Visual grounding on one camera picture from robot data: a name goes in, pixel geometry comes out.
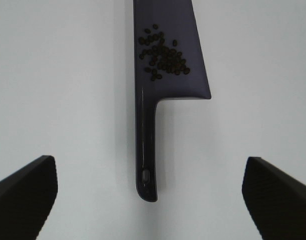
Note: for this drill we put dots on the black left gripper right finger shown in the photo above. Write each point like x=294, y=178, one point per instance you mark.
x=275, y=200

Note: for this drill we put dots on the purple plastic dustpan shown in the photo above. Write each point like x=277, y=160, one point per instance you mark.
x=177, y=20

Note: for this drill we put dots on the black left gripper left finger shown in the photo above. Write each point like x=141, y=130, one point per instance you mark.
x=26, y=199

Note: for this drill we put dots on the pile of coffee beans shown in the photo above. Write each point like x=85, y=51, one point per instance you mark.
x=158, y=57

